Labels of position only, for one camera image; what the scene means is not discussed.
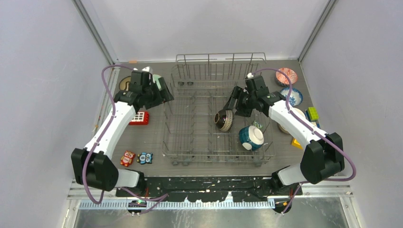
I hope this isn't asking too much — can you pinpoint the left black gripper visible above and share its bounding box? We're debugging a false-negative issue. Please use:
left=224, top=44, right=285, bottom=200
left=143, top=77, right=173, bottom=110

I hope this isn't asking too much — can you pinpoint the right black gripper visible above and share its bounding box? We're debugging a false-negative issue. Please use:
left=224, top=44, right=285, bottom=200
left=223, top=86, right=257, bottom=117

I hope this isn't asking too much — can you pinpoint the brown striped bowl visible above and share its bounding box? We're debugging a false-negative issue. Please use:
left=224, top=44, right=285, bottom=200
left=214, top=110, right=234, bottom=132

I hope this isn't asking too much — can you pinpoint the teal white bowl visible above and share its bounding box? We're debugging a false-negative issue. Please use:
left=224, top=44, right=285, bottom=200
left=239, top=125, right=264, bottom=151

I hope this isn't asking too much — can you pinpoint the dark teal bowl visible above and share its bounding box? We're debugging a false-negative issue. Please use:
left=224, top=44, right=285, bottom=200
left=119, top=76, right=131, bottom=91

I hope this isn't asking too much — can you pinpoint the grey wire dish rack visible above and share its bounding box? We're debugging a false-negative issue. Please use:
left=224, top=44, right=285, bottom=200
left=162, top=52, right=275, bottom=166

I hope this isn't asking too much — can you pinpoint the red blue zigzag bowl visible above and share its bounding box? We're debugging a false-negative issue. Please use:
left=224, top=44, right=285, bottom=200
left=276, top=67, right=298, bottom=87

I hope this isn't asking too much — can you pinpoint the blue floral white bowl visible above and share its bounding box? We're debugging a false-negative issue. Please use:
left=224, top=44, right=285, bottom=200
left=280, top=87, right=303, bottom=106

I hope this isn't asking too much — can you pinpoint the plain beige bowl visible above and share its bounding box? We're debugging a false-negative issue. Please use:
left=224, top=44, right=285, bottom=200
left=293, top=108, right=307, bottom=120

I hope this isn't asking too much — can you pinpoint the beige deer bowl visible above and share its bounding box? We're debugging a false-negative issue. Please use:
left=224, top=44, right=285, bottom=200
left=278, top=124, right=290, bottom=134

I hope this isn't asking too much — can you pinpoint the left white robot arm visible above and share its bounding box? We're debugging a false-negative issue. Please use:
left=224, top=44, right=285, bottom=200
left=71, top=70, right=174, bottom=197

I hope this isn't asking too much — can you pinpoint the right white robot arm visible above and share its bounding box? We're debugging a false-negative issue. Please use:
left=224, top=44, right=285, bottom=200
left=220, top=76, right=345, bottom=195

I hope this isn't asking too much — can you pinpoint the green owl puzzle piece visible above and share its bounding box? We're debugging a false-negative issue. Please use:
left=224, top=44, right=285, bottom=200
left=253, top=121, right=263, bottom=129

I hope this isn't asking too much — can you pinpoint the red window toy block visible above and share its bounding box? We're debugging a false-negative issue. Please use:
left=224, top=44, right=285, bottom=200
left=128, top=111, right=150, bottom=125

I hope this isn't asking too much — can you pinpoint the blue owl puzzle piece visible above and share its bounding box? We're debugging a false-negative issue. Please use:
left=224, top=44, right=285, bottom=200
left=136, top=152, right=153, bottom=165

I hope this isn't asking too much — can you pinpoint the yellow window toy block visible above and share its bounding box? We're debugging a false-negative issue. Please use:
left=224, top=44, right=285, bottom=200
left=291, top=138, right=304, bottom=150

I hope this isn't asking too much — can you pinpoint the toy block car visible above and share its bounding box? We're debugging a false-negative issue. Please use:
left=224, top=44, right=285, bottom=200
left=305, top=107, right=320, bottom=128

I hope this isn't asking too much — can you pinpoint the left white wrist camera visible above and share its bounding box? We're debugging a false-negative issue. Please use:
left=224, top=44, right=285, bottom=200
left=132, top=66, right=153, bottom=74

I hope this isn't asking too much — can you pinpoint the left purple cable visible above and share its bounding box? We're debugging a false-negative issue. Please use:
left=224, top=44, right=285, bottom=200
left=82, top=64, right=169, bottom=215

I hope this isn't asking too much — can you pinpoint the purple cable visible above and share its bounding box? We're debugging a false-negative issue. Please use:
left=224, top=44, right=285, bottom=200
left=247, top=67, right=358, bottom=215
left=82, top=64, right=169, bottom=215

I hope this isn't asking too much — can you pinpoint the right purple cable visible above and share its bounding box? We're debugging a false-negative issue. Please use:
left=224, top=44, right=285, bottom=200
left=247, top=67, right=358, bottom=215

